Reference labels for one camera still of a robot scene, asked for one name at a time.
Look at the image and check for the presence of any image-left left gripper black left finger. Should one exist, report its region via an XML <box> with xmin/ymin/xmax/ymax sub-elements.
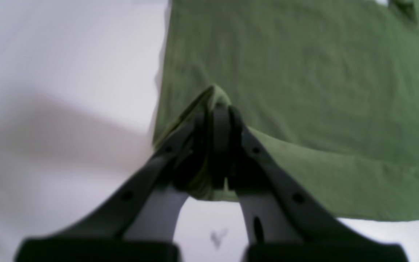
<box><xmin>16</xmin><ymin>112</ymin><xmax>207</xmax><ymax>262</ymax></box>

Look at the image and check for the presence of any olive green T-shirt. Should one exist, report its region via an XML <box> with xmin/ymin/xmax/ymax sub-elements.
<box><xmin>153</xmin><ymin>0</ymin><xmax>419</xmax><ymax>222</ymax></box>

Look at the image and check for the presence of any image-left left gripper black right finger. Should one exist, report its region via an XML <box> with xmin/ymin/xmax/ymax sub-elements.
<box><xmin>211</xmin><ymin>106</ymin><xmax>408</xmax><ymax>262</ymax></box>

